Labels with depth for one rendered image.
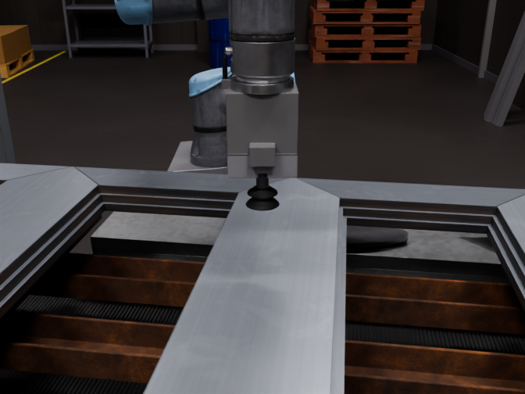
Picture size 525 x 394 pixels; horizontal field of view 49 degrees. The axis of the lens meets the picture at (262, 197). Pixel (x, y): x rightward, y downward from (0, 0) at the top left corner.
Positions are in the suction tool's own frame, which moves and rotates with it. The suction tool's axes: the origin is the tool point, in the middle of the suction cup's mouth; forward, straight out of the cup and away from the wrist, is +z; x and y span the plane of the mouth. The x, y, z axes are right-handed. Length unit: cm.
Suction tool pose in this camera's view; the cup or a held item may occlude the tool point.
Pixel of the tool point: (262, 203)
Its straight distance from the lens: 73.8
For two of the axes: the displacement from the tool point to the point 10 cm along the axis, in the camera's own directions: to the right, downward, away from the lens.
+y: 10.0, 0.0, 0.0
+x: 0.0, -3.8, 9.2
